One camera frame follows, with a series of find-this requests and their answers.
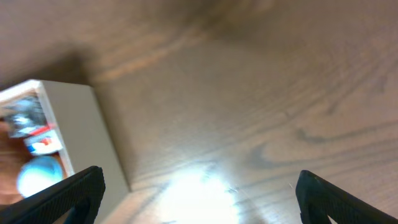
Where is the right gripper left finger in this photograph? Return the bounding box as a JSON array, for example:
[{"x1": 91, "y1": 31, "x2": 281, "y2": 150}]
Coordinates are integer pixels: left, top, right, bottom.
[{"x1": 1, "y1": 166, "x2": 106, "y2": 224}]

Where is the orange duck toy blue hat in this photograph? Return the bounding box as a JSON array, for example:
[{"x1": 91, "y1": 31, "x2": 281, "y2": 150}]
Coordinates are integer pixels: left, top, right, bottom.
[{"x1": 17, "y1": 156, "x2": 63, "y2": 198}]

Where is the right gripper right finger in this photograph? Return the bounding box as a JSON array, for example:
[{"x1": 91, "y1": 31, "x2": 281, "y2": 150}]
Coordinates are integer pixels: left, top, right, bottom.
[{"x1": 295, "y1": 170, "x2": 397, "y2": 224}]

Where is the red toy truck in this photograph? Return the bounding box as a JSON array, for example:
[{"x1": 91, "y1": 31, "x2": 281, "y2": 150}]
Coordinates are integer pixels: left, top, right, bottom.
[{"x1": 1, "y1": 95, "x2": 63, "y2": 156}]

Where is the white cardboard box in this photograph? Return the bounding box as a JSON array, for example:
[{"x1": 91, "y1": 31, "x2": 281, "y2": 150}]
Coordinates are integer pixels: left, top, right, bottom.
[{"x1": 1, "y1": 80, "x2": 129, "y2": 223}]

